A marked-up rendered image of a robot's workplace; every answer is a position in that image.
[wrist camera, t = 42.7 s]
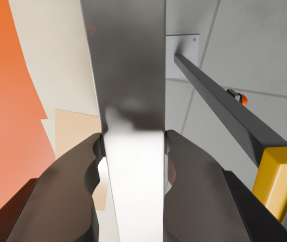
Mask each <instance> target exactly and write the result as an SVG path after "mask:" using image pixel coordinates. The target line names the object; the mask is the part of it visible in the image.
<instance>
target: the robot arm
mask: <svg viewBox="0 0 287 242"><path fill-rule="evenodd" d="M165 155H167V157H168V162H167V179H168V181H169V182H170V184H171V186H172V187H171V188H170V190H169V191H168V192H167V193H166V194H165V196H164V205H163V242H287V230H286V228H285V227H284V226H283V225H282V224H281V223H280V222H279V221H278V220H277V219H276V218H275V216H274V215H273V214H272V213H271V212H270V211H269V210H268V209H267V208H266V207H265V206H264V205H263V204H262V203H261V202H260V200H259V199H258V198H257V197H256V196H255V195H254V194H253V193H252V192H251V191H250V190H249V189H248V188H247V187H246V186H245V184H244V183H243V182H242V181H241V180H240V179H239V178H238V177H237V176H236V175H235V174H234V173H233V172H232V171H231V170H224V168H223V167H222V166H221V165H220V164H219V163H218V162H217V161H216V160H215V159H214V158H213V157H212V156H211V155H210V154H208V153H207V152H206V151H204V150H203V149H202V148H200V147H199V146H197V145H196V144H194V143H193V142H191V141H190V140H188V139H187V138H185V137H184V136H182V135H181V134H179V133H178V132H176V131H175V130H172V129H170V130H165ZM103 157H106V155H105V149H104V143H103V137H102V133H94V134H92V135H91V136H89V137H87V138H86V139H85V140H83V141H82V142H80V143H79V144H77V145H76V146H75V147H73V148H72V149H70V150H69V151H67V152H66V153H64V154H63V155H62V156H60V157H59V158H58V159H57V160H55V161H54V162H53V163H52V164H51V165H50V166H49V167H48V168H47V169H46V170H45V171H44V172H43V173H42V174H41V175H40V176H39V177H38V178H31V179H30V180H29V181H28V182H27V183H26V184H25V185H24V186H23V187H22V188H21V189H20V190H19V191H18V192H17V193H16V194H15V195H14V196H13V197H12V198H11V199H10V200H9V201H8V202H7V203H6V204H5V205H4V206H3V207H2V208H1V209H0V242H99V223H98V218H97V214H96V208H95V204H94V200H93V198H92V195H93V193H94V190H95V189H96V187H97V186H98V185H99V183H100V176H99V171H98V165H99V163H100V162H101V160H102V159H103Z"/></svg>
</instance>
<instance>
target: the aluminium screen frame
mask: <svg viewBox="0 0 287 242"><path fill-rule="evenodd" d="M166 1H167V0H80V6H81V12H82V18H83V24H84V31H85V37H86V43H87V49H88V55H89V60H90V66H91V72H92V78H93V84H94V90H95V96H96V103H97V109H98V115H99V121H100V127H101V133H102V137H103V143H104V149H105V155H106V162H107V168H108V176H109V182H110V187H111V193H112V199H113V205H114V211H115V217H116V223H117V228H118V234H119V240H120V242H163V205H164V196H165V115H166Z"/></svg>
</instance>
